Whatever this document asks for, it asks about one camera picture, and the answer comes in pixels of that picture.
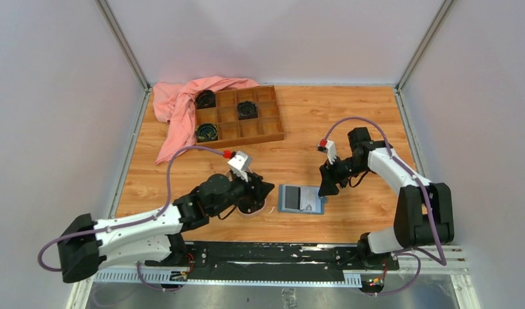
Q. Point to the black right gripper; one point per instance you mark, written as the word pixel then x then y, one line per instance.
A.
pixel 330 177

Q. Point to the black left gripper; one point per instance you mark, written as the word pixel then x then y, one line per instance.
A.
pixel 260 189

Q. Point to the pink oval card tray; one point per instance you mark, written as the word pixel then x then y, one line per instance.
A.
pixel 248 207

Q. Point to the dark grey card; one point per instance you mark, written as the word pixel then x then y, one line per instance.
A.
pixel 291 198

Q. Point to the teal leather card holder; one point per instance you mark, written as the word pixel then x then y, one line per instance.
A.
pixel 281 200

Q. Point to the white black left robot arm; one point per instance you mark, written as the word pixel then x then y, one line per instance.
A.
pixel 153 238

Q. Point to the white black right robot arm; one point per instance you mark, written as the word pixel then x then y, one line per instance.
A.
pixel 424 212

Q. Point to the wooden compartment tray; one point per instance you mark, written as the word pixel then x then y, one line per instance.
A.
pixel 235 117

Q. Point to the rolled dark dotted tie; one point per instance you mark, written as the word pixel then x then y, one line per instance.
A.
pixel 247 110

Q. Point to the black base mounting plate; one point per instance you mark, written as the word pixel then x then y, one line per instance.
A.
pixel 252 261

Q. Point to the rolled black tie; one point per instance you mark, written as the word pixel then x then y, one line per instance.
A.
pixel 205 99

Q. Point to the pink cloth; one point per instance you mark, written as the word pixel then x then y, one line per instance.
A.
pixel 174 104

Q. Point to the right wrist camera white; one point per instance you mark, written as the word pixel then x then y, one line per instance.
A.
pixel 328 147

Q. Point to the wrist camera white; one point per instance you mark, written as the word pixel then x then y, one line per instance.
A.
pixel 328 147
pixel 239 165

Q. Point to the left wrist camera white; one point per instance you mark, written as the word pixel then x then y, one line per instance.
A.
pixel 239 165

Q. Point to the aluminium frame rail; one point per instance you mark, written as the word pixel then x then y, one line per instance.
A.
pixel 419 260

